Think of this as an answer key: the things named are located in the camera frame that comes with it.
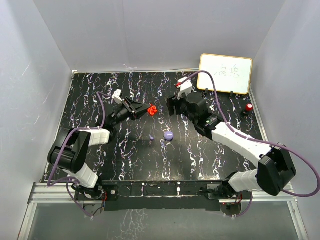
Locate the purple round earbud case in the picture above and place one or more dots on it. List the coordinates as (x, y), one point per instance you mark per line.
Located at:
(168, 136)

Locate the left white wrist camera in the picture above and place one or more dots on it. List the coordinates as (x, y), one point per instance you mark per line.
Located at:
(117, 96)

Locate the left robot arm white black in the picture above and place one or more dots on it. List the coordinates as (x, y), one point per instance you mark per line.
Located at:
(69, 151)

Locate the red earbud charging case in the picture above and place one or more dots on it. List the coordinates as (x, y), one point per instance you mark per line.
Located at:
(152, 110)

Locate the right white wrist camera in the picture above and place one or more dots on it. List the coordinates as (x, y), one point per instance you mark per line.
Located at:
(184, 88)

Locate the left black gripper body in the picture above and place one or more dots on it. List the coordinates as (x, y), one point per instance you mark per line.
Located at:
(122, 114)

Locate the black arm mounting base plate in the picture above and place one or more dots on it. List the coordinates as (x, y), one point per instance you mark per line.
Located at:
(161, 195)

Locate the red emergency stop button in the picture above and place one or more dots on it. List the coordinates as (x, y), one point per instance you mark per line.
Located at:
(247, 110)

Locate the small whiteboard with wooden frame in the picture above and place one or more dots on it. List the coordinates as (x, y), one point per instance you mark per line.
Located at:
(230, 74)

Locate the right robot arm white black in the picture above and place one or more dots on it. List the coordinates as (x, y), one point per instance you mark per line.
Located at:
(274, 165)

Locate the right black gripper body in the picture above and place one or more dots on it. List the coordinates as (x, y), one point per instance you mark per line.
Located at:
(181, 107)

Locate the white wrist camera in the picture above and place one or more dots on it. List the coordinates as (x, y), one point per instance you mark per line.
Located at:
(117, 96)
(184, 88)

